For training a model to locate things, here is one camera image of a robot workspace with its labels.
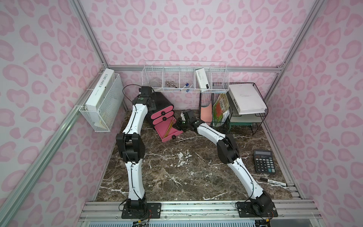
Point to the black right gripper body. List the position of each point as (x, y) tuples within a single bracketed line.
[(185, 119)]

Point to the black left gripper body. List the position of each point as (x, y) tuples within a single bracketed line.
[(150, 103)]

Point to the pink top drawer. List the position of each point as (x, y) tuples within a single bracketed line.
[(162, 112)]

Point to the pink bottom drawer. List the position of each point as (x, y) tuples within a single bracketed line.
[(166, 131)]

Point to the black pink drawer cabinet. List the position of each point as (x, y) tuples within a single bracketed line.
[(161, 102)]

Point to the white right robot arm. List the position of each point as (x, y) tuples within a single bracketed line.
[(259, 202)]

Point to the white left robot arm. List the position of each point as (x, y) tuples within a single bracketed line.
[(132, 151)]

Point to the pink folder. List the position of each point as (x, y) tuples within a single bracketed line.
[(206, 114)]

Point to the green red booklet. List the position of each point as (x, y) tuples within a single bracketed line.
[(220, 110)]

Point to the white book in side basket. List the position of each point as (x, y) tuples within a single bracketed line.
[(100, 91)]

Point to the white box in basket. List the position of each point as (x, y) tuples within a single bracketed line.
[(202, 79)]

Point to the white paper stack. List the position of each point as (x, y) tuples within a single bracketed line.
[(247, 99)]

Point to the black calculator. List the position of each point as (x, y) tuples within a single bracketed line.
[(264, 162)]

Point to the black white marker pen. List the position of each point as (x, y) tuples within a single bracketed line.
[(274, 182)]

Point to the black wire file rack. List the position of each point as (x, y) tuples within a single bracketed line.
[(208, 97)]

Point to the white side wire basket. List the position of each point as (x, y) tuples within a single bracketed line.
[(103, 119)]

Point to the white wire wall basket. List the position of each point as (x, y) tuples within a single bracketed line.
[(171, 76)]

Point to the black wire paper tray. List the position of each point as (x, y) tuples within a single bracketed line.
[(248, 121)]

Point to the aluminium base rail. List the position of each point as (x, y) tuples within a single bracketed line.
[(286, 213)]

